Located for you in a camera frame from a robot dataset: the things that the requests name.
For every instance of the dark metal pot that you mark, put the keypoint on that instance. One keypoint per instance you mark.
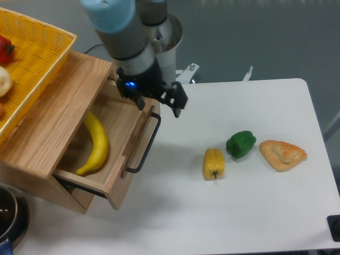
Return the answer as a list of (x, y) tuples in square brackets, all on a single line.
[(15, 217)]

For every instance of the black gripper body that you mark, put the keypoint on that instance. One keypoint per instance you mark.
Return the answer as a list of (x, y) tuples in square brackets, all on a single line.
[(147, 83)]

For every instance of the white onion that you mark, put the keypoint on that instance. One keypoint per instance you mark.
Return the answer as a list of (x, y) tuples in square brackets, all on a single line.
[(5, 81)]

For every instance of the green bell pepper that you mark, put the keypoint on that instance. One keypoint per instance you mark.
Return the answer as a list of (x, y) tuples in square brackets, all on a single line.
[(239, 144)]

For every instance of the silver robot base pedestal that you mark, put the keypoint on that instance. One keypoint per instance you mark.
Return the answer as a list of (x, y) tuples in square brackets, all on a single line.
[(165, 38)]

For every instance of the yellow banana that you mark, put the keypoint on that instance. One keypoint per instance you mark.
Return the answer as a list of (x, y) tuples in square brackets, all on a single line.
[(100, 145)]

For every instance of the black drawer handle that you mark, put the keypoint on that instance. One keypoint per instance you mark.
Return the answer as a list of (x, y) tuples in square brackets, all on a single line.
[(143, 146)]

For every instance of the open wooden top drawer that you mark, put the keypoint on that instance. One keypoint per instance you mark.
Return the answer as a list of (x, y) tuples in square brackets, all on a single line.
[(109, 147)]

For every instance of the wooden drawer cabinet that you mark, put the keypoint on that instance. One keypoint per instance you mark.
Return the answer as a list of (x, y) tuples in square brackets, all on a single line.
[(30, 155)]

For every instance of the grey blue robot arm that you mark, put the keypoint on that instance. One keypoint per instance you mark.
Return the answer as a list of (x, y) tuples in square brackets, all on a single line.
[(141, 37)]

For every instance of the yellow plastic basket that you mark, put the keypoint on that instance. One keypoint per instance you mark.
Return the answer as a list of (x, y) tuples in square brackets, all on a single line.
[(40, 51)]

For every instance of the yellow bell pepper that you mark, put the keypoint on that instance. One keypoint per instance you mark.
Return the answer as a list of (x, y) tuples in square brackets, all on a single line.
[(213, 164)]

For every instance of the golden pastry bread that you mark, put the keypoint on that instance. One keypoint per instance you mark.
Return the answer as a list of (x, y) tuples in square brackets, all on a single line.
[(282, 156)]

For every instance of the red bell pepper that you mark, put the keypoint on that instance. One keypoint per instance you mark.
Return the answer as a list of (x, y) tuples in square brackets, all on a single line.
[(7, 50)]

